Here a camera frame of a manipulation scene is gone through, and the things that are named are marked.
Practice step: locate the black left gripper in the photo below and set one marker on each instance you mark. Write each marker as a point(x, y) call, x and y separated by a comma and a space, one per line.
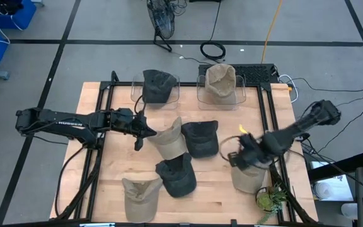
point(124, 121)

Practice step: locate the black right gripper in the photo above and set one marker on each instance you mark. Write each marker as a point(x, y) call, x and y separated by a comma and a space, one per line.
point(249, 151)

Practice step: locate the tan cap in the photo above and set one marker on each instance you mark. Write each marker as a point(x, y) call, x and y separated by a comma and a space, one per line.
point(247, 181)
point(172, 145)
point(219, 82)
point(141, 205)

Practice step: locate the black cap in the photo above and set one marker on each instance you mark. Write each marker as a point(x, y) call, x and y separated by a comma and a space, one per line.
point(157, 88)
point(200, 142)
point(178, 181)

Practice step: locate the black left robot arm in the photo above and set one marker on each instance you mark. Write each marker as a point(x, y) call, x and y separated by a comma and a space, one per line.
point(58, 121)

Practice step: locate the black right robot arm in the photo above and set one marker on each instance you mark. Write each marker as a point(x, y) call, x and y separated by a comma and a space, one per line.
point(295, 127)

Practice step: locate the yellow tag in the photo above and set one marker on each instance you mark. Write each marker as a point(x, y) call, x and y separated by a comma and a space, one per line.
point(242, 128)

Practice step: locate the clear plastic bin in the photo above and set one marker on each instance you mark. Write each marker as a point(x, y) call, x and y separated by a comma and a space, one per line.
point(241, 94)
point(173, 102)

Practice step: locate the small green potted plant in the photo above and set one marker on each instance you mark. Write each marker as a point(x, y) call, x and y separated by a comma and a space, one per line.
point(266, 200)

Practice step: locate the black monitor at edge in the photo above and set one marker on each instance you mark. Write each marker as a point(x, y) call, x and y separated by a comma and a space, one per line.
point(187, 84)

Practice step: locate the black perforated case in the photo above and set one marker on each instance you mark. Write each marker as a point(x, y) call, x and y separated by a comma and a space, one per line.
point(258, 74)

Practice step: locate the black beam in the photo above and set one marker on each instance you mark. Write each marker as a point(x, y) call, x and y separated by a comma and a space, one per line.
point(336, 167)

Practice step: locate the black floor fan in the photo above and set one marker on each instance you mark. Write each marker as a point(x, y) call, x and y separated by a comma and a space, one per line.
point(162, 19)

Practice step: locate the white cup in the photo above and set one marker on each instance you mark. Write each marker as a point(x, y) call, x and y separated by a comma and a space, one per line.
point(349, 211)

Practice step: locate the large blue bin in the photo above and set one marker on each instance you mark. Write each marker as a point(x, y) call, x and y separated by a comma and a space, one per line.
point(27, 15)

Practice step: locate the black item in bin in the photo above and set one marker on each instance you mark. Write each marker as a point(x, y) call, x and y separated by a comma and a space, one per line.
point(9, 6)

